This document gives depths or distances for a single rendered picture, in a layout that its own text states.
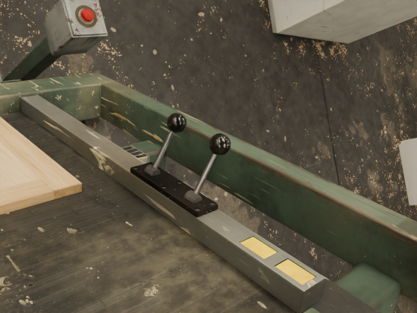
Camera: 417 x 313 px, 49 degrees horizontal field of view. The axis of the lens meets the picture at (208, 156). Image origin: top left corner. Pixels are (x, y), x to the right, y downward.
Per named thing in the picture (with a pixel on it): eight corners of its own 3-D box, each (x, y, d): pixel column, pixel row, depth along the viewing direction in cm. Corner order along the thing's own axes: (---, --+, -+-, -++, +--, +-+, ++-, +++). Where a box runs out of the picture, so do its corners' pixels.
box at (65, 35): (75, 19, 154) (98, -3, 140) (84, 54, 154) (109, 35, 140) (40, 20, 146) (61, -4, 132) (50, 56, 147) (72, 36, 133)
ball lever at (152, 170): (151, 176, 90) (181, 113, 90) (162, 183, 88) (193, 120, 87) (136, 171, 87) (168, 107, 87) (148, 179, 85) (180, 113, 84)
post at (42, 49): (5, 88, 210) (69, 28, 152) (9, 100, 210) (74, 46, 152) (-8, 89, 206) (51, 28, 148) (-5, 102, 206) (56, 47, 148)
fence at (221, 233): (39, 108, 129) (38, 94, 127) (320, 299, 66) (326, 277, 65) (21, 111, 125) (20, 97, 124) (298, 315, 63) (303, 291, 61)
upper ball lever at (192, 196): (190, 201, 82) (223, 134, 82) (204, 210, 80) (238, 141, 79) (176, 197, 79) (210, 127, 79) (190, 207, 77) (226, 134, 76)
